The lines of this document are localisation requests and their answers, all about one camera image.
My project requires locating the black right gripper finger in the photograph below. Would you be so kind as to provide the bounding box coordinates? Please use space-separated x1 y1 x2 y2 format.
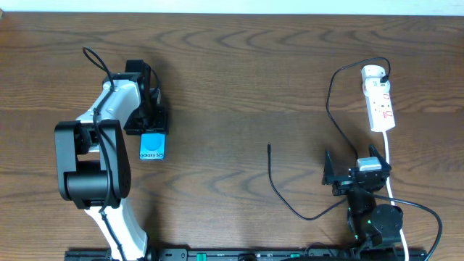
368 144 390 171
321 151 335 185

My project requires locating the blue Galaxy smartphone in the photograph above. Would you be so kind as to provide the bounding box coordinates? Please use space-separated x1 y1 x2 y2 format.
139 133 166 160

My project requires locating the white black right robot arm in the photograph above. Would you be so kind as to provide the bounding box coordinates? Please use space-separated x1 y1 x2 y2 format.
322 145 403 254

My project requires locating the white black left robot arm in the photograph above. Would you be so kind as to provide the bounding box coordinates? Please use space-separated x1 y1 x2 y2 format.
54 59 168 260

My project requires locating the white charger adapter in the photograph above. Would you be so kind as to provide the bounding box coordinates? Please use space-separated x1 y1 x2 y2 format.
362 77 391 96

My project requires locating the white power strip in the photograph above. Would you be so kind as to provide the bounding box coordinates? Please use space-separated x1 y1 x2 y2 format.
361 65 395 133

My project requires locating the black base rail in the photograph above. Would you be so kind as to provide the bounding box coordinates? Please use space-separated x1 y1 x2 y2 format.
65 247 428 261

